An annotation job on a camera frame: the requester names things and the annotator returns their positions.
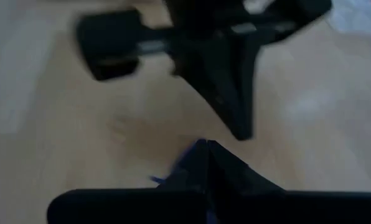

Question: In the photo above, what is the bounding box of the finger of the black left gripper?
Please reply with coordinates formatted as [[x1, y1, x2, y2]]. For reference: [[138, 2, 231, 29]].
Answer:
[[172, 37, 244, 139], [216, 34, 261, 139]]

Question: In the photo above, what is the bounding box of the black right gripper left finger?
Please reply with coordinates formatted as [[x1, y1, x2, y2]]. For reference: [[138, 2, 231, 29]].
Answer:
[[47, 139, 209, 224]]

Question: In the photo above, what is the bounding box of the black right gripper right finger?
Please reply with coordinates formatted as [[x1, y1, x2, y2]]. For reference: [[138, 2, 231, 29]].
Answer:
[[207, 140, 371, 224]]

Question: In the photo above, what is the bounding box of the blue bandage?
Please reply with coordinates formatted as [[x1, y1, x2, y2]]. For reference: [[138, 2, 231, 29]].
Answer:
[[149, 141, 219, 224]]

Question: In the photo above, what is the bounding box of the crumpled clear plastic bag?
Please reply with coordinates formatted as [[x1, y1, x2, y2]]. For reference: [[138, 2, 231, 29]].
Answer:
[[327, 0, 371, 37]]

